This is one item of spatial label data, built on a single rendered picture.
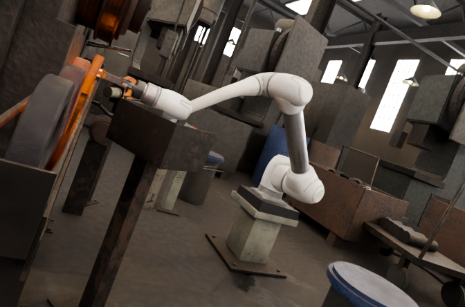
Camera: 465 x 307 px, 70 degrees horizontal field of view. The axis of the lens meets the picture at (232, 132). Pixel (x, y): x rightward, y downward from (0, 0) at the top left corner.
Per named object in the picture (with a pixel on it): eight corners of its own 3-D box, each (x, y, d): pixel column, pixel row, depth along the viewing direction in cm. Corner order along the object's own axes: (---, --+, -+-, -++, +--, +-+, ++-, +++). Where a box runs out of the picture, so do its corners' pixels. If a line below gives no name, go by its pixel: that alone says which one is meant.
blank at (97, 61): (95, 53, 119) (104, 57, 120) (97, 53, 133) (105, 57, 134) (77, 92, 120) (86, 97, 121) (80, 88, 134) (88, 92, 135)
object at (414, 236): (476, 325, 250) (529, 207, 245) (407, 305, 235) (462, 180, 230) (378, 250, 365) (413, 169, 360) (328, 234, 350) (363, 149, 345)
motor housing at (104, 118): (57, 214, 170) (93, 116, 168) (62, 198, 191) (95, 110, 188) (84, 219, 175) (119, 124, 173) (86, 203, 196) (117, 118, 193)
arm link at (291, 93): (299, 183, 207) (330, 198, 191) (282, 198, 199) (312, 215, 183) (284, 66, 168) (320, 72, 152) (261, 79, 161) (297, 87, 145)
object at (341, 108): (302, 183, 686) (340, 92, 676) (329, 198, 616) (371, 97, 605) (279, 175, 657) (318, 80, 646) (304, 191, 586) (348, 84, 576)
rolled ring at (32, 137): (81, 73, 51) (58, 65, 50) (62, 97, 35) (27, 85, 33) (43, 179, 54) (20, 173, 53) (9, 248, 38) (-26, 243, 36)
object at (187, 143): (88, 354, 97) (176, 124, 93) (43, 299, 111) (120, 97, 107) (140, 329, 114) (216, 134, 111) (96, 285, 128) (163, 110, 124)
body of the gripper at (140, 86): (140, 101, 131) (117, 91, 128) (138, 99, 139) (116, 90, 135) (148, 84, 131) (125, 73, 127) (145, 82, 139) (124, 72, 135)
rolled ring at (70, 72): (90, 63, 68) (73, 56, 67) (79, 79, 51) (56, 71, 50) (61, 143, 71) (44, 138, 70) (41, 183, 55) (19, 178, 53)
